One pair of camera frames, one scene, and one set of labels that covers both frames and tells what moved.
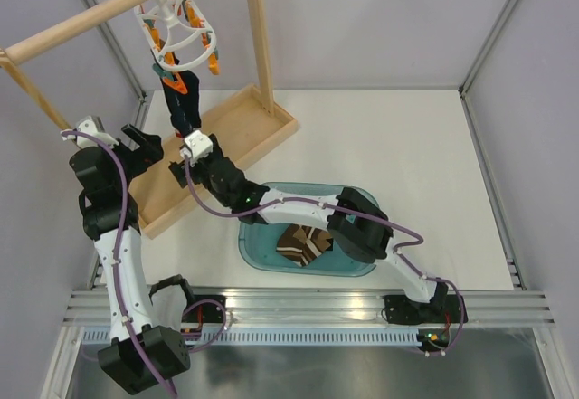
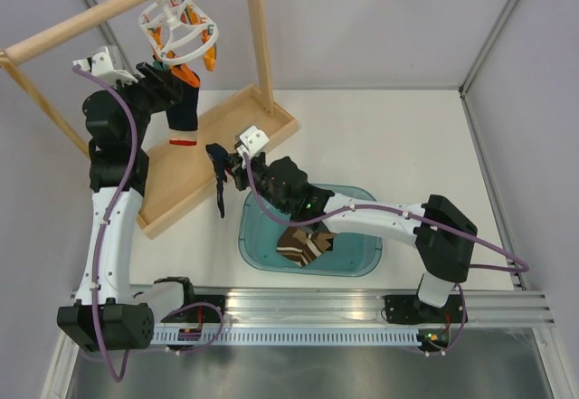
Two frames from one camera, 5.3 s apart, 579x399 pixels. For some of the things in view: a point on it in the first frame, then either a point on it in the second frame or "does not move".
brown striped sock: x=302 y=244 does not move
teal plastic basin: x=257 y=242 does not move
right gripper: x=216 y=155 to x=239 y=172
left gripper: x=148 y=153 to x=162 y=86
